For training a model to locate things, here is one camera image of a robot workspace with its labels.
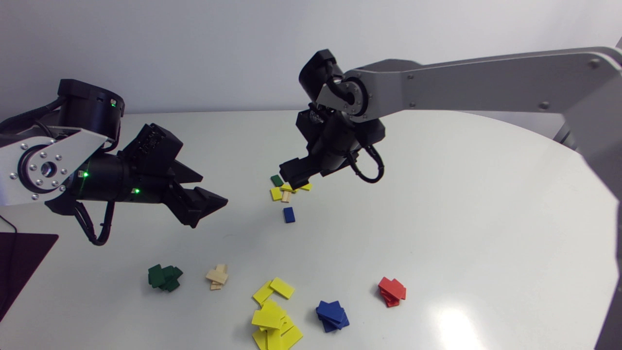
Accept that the pile of yellow wooden blocks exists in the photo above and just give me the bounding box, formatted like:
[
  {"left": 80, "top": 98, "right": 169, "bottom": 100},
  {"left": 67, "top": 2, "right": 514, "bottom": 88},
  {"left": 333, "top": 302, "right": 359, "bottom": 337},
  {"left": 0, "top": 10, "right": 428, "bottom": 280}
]
[{"left": 251, "top": 299, "right": 304, "bottom": 350}]

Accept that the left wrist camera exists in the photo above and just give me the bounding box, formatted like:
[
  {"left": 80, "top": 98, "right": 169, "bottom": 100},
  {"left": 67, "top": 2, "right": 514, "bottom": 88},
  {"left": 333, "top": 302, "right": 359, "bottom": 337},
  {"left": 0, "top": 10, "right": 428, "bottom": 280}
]
[{"left": 120, "top": 123, "right": 184, "bottom": 176}]

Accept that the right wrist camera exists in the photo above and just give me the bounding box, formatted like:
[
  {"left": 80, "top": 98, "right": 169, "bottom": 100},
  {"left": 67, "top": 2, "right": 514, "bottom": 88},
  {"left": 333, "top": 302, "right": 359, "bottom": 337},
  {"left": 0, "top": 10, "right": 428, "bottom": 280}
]
[{"left": 295, "top": 109, "right": 332, "bottom": 146}]

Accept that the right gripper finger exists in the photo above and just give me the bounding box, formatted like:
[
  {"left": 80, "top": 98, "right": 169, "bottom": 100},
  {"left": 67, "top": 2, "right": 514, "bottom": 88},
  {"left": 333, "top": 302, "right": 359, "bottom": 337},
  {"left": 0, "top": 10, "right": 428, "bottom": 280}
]
[{"left": 279, "top": 157, "right": 322, "bottom": 191}]

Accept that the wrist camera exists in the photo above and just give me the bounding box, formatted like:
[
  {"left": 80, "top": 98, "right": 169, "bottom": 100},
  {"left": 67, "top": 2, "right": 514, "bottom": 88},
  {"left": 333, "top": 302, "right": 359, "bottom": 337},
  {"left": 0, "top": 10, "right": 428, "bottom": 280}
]
[
  {"left": 295, "top": 109, "right": 332, "bottom": 146},
  {"left": 120, "top": 123, "right": 184, "bottom": 176}
]

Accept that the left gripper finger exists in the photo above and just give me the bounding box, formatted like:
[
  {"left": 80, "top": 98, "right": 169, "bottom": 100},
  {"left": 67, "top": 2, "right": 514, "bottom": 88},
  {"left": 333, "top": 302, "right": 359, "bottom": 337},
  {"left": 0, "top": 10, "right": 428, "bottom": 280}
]
[
  {"left": 170, "top": 159, "right": 204, "bottom": 184},
  {"left": 165, "top": 185, "right": 229, "bottom": 229}
]

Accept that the pile of blue wooden blocks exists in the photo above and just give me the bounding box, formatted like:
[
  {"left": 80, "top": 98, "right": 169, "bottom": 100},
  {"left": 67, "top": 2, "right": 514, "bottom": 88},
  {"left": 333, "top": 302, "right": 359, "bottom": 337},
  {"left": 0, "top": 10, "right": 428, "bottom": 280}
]
[{"left": 316, "top": 300, "right": 350, "bottom": 333}]

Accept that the dark mat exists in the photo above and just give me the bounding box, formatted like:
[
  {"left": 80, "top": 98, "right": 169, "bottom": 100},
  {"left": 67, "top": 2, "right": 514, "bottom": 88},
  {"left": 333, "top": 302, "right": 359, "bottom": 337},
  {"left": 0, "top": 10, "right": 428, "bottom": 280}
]
[{"left": 0, "top": 232, "right": 59, "bottom": 322}]

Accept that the pile of red wooden blocks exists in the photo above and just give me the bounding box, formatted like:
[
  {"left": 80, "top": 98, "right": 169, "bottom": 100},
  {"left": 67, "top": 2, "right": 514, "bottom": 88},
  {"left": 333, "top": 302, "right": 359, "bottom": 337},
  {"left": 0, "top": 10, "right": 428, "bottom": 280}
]
[{"left": 378, "top": 277, "right": 407, "bottom": 308}]

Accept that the pile of pale wooden blocks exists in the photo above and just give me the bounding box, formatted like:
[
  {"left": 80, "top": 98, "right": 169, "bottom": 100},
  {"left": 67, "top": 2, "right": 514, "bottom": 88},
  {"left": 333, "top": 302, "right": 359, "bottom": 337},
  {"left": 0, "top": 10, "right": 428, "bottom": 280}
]
[{"left": 206, "top": 264, "right": 229, "bottom": 291}]

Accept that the pile of green wooden blocks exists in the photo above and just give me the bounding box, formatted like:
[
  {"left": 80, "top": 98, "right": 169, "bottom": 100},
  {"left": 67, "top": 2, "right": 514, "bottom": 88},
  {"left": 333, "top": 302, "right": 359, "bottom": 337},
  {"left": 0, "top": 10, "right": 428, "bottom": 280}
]
[{"left": 148, "top": 264, "right": 184, "bottom": 293}]

